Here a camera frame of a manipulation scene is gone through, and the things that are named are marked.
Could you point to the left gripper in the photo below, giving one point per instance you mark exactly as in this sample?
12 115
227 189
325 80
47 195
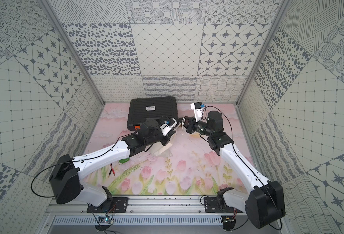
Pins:
168 132

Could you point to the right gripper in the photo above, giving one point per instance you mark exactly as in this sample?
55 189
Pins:
190 126

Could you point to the beige cloth soil bag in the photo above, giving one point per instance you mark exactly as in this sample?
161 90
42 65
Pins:
158 150

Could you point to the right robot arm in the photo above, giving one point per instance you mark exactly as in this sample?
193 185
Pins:
264 202

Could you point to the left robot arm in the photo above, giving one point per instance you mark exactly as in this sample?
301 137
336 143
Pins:
67 178

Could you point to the black plastic tool case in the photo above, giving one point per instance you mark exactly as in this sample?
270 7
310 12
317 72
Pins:
142 109

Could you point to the green plastic nozzle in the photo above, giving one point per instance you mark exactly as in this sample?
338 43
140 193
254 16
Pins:
122 161

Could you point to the red and black clip leads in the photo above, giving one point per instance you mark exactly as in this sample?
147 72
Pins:
112 172

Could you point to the green circuit board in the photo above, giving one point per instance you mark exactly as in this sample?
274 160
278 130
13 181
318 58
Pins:
106 220

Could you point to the right black controller box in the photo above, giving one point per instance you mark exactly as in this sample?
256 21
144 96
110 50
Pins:
228 223

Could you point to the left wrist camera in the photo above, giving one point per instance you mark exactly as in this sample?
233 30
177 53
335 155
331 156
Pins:
167 124

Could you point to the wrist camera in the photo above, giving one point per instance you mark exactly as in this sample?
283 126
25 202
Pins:
167 124
197 108

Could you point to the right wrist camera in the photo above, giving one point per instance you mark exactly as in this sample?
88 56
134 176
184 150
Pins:
197 108

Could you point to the aluminium mounting rail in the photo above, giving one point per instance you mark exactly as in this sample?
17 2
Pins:
165 205

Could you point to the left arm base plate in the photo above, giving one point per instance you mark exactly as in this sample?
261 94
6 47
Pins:
112 205

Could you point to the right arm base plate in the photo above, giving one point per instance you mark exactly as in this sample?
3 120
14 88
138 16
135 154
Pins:
215 205

